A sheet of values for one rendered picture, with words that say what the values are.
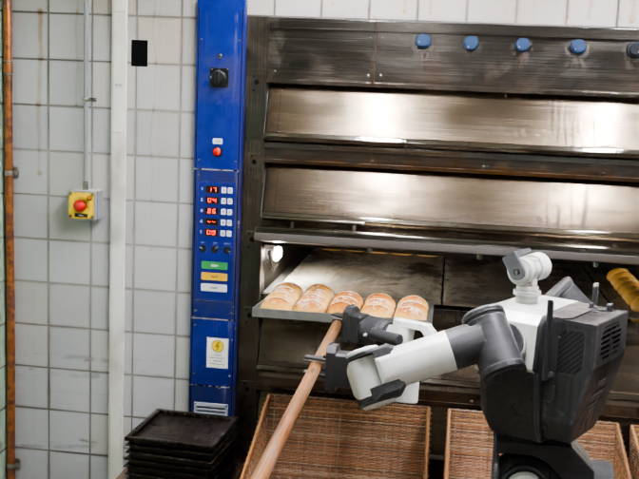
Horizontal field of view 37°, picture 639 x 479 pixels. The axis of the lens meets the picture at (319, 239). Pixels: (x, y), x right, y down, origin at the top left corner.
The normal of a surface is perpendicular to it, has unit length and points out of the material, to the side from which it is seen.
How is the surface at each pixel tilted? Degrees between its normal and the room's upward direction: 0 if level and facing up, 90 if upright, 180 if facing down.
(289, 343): 70
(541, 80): 90
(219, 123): 90
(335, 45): 90
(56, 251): 90
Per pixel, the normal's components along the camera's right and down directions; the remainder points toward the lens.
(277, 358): -0.11, -0.20
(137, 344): -0.14, 0.15
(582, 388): -0.60, 0.10
